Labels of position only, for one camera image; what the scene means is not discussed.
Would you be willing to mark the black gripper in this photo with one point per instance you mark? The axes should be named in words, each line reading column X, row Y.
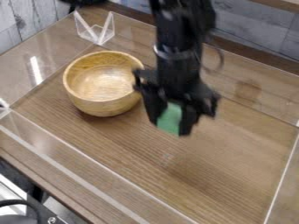
column 175, row 82

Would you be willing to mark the green rectangular block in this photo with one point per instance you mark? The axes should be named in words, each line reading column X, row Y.
column 168, row 121

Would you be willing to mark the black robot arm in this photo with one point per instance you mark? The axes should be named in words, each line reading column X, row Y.
column 184, row 22

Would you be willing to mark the wooden bowl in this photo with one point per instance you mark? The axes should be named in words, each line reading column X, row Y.
column 98, row 83

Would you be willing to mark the clear acrylic corner bracket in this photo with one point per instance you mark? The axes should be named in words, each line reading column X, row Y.
column 96, row 34

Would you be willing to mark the black stand with cable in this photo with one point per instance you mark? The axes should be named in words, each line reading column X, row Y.
column 24, row 210

